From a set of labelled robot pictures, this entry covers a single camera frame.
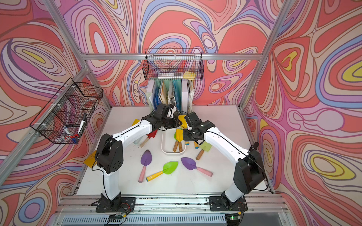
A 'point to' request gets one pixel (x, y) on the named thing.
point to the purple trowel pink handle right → (191, 164)
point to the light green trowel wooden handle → (200, 155)
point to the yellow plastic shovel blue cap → (135, 122)
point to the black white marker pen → (82, 122)
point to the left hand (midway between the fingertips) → (183, 122)
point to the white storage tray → (168, 142)
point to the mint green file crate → (178, 92)
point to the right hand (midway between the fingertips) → (187, 140)
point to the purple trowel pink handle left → (145, 160)
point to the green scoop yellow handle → (168, 167)
